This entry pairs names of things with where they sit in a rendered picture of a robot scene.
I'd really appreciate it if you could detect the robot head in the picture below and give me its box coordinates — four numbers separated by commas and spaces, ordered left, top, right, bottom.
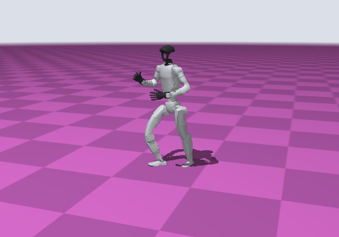
160, 45, 175, 66

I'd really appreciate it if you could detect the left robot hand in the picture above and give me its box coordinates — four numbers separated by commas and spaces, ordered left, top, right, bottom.
150, 89, 170, 101

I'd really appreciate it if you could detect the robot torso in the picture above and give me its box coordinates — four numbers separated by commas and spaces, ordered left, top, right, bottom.
159, 62, 180, 114

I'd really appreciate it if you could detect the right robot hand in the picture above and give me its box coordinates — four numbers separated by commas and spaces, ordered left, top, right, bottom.
132, 72, 145, 84

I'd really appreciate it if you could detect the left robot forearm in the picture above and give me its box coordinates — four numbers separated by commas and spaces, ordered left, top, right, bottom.
166, 85, 190, 98

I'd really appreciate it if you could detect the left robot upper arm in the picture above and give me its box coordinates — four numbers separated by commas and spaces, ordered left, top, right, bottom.
172, 66, 191, 92

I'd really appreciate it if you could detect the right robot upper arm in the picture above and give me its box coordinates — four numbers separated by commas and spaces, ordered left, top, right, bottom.
152, 65, 160, 87

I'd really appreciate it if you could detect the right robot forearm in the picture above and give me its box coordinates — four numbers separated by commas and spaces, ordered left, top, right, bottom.
142, 80, 153, 87

